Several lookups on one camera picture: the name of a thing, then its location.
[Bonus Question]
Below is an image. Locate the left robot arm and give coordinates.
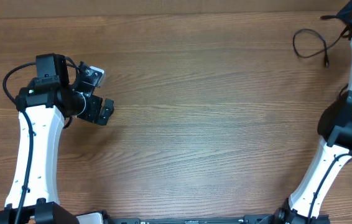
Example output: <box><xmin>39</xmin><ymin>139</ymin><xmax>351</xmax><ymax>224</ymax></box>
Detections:
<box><xmin>0</xmin><ymin>54</ymin><xmax>114</xmax><ymax>224</ymax></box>

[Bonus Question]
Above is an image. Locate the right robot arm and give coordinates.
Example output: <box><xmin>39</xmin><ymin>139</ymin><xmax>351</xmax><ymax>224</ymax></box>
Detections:
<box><xmin>255</xmin><ymin>1</ymin><xmax>352</xmax><ymax>223</ymax></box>

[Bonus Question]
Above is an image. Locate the cardboard back wall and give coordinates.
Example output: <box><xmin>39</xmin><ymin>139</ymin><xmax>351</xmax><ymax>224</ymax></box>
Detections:
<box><xmin>0</xmin><ymin>0</ymin><xmax>348</xmax><ymax>19</ymax></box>

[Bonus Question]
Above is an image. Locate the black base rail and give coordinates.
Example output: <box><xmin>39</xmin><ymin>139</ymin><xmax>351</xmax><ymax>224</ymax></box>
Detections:
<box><xmin>76</xmin><ymin>210</ymin><xmax>331</xmax><ymax>224</ymax></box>

